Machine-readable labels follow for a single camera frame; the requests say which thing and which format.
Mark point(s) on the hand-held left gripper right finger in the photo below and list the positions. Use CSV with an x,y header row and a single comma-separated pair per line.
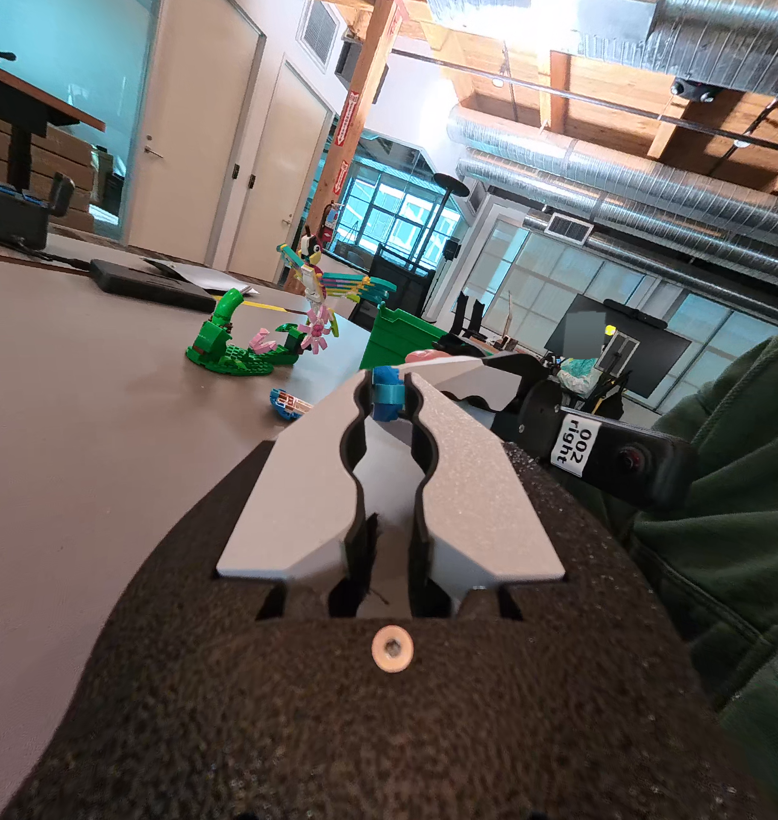
x,y
485,506

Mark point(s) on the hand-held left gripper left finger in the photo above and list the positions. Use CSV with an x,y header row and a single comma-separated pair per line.
x,y
292,499

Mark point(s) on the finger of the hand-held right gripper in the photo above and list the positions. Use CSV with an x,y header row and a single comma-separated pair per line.
x,y
472,375
482,415

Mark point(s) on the blue lego piece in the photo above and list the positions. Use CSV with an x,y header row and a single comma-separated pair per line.
x,y
386,400

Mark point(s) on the blue white brown lego assembly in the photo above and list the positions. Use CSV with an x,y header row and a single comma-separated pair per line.
x,y
283,403

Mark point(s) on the green lego plant model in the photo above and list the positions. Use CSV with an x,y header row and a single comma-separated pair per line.
x,y
225,359

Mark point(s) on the colourful lego bird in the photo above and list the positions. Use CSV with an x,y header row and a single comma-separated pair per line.
x,y
312,259

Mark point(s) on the person's right hand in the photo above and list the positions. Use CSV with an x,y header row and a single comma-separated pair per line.
x,y
424,356

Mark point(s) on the green plastic bin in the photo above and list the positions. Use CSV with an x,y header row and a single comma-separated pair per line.
x,y
389,339

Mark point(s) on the black television screen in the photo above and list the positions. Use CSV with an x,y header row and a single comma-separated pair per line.
x,y
658,359

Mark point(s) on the black cabinet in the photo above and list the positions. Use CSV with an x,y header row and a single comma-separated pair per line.
x,y
398,275

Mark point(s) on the person in green hoodie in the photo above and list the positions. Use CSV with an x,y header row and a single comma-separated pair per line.
x,y
735,512

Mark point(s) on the black floor lamp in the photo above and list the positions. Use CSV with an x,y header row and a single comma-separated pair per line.
x,y
451,186

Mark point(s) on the red fire extinguisher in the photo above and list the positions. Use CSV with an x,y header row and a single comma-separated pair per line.
x,y
330,224

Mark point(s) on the white paper sheet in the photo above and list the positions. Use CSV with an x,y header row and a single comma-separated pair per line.
x,y
203,279

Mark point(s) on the black flat tray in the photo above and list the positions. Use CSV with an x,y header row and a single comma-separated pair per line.
x,y
145,285

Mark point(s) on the beige door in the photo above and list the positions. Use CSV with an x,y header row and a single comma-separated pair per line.
x,y
276,179
190,128

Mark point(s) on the black case with lid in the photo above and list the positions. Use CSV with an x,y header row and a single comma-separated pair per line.
x,y
14,218

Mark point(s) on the stack of cardboard boxes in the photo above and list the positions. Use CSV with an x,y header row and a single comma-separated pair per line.
x,y
62,150

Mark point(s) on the wooden standing desk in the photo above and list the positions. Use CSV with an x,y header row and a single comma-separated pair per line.
x,y
17,96

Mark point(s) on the white duct vent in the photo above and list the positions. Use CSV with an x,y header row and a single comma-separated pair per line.
x,y
567,228

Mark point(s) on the silver air duct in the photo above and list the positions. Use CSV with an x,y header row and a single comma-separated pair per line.
x,y
715,38
683,269
619,173

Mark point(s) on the wooden post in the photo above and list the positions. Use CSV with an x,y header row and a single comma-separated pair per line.
x,y
357,115

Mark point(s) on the black wall speaker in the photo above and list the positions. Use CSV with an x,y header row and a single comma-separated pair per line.
x,y
349,61

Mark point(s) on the wall air vent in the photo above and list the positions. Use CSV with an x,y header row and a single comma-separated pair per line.
x,y
318,29

